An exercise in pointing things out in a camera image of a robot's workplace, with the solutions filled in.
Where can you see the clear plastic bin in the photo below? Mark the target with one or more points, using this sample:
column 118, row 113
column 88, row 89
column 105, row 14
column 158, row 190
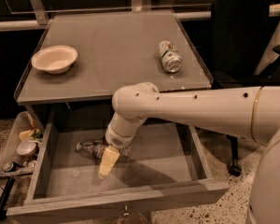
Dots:
column 24, row 128

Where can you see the white cup in bin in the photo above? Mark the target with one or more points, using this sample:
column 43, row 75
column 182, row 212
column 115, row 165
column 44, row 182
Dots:
column 26, row 148

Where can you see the open grey wooden drawer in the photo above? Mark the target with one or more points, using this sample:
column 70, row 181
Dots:
column 165, row 169

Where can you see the metal railing bar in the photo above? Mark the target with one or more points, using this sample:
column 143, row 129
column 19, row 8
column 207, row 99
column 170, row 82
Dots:
column 19, row 22

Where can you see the metal drawer handle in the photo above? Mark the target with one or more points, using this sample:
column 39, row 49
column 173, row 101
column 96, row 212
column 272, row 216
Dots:
column 132, row 218

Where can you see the grey counter cabinet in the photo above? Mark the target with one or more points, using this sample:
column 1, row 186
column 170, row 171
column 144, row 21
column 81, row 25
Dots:
column 111, row 54

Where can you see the white paper bowl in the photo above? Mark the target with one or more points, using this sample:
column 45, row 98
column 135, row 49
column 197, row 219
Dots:
column 55, row 59

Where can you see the black office chair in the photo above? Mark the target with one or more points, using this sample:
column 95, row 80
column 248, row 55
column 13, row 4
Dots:
column 238, row 40

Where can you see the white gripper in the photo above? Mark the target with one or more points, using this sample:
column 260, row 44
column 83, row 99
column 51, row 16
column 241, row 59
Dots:
column 116, row 139

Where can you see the clear plastic water bottle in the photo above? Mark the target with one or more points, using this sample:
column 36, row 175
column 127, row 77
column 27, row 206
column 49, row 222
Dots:
column 95, row 149

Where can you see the black stand leg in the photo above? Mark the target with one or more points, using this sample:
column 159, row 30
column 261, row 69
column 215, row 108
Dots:
column 4, row 196

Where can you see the silver can in bin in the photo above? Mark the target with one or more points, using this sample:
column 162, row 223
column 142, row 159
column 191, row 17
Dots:
column 9, row 167

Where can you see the green and white soda can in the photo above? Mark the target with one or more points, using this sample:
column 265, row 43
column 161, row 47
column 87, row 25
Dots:
column 169, row 55

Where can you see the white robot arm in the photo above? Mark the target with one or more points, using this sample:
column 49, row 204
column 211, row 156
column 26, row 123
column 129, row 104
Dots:
column 252, row 113

